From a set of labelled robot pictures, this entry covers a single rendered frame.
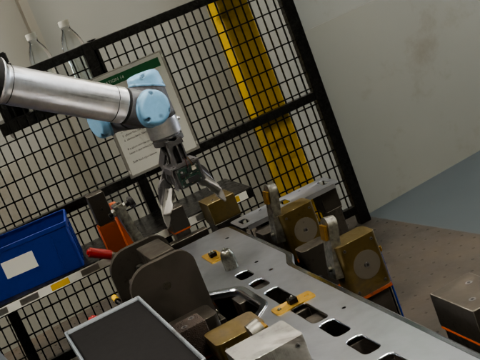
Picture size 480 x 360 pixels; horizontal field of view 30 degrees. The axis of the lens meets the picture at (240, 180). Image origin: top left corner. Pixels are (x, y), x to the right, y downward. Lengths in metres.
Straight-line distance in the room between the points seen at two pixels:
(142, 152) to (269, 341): 1.37
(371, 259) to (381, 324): 0.31
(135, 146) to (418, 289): 0.90
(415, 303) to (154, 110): 0.84
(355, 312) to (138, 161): 1.18
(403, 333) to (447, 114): 4.09
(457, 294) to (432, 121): 4.00
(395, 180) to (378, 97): 0.49
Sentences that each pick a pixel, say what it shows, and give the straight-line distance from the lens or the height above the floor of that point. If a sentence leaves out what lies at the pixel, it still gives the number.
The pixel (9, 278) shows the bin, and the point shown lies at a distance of 2.40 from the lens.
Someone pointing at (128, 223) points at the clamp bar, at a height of 1.17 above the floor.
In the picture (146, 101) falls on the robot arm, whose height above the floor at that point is 1.43.
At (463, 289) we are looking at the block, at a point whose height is 1.03.
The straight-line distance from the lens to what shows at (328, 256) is 1.78.
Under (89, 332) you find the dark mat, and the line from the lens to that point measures 1.50.
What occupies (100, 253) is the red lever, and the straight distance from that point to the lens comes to 2.04.
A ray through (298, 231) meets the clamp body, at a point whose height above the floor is 0.99.
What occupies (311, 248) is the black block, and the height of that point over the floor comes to 0.99.
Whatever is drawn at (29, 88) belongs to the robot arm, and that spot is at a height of 1.54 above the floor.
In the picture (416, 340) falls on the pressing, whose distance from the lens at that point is 1.42.
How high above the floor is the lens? 1.64
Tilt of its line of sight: 14 degrees down
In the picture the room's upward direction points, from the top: 21 degrees counter-clockwise
